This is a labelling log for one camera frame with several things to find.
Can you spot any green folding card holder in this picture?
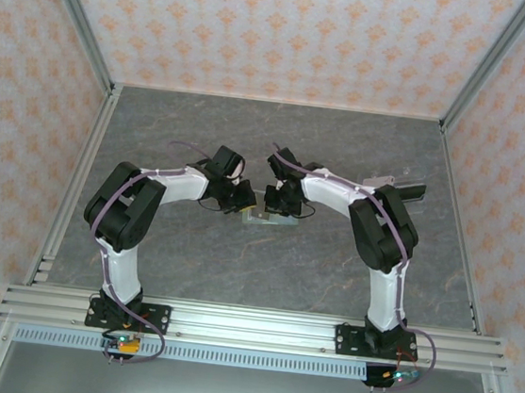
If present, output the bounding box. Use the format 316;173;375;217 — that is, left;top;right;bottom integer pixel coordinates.
238;205;301;233

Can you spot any clear acrylic card stand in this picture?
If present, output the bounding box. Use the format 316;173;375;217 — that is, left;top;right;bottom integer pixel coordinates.
358;158;434;211

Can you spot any black credit card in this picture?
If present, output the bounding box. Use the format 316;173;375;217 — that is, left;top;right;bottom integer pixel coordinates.
393;181;429;203

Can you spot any circuit board with yellow connector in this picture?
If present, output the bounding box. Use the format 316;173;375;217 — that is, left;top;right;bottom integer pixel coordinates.
100;329;143;355

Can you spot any circuit board with green light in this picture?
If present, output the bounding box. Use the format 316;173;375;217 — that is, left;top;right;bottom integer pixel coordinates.
381;366;423;387

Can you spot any aluminium mounting rail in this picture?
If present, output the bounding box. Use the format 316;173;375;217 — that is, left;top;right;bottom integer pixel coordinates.
0;278;513;378

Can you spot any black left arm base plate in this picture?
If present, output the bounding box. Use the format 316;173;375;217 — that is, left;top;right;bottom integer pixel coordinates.
84;296;174;337

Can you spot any grey slotted cable duct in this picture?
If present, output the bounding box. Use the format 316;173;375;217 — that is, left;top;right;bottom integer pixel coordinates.
11;323;420;388

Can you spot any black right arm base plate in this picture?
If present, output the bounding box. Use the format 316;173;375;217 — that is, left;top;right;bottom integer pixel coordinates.
332;322;419;366

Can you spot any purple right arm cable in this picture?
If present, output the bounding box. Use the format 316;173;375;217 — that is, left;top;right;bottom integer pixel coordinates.
244;140;461;393

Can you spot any aluminium frame post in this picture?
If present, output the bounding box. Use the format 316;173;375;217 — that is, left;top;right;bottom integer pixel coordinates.
437;0;525;142
21;0;127;95

